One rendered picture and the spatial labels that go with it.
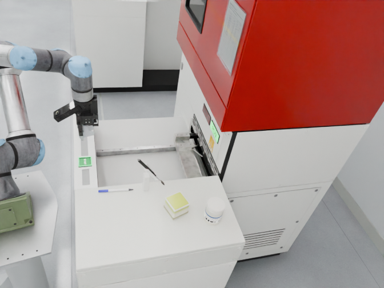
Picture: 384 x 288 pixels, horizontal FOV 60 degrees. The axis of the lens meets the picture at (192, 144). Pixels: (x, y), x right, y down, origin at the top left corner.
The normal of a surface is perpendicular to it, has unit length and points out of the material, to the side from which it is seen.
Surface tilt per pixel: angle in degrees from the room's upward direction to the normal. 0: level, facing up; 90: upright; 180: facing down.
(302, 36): 90
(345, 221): 0
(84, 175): 0
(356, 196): 90
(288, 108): 90
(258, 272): 0
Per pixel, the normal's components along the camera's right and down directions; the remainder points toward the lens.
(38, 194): 0.15, -0.73
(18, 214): 0.40, 0.65
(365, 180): -0.96, 0.07
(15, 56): -0.51, 0.11
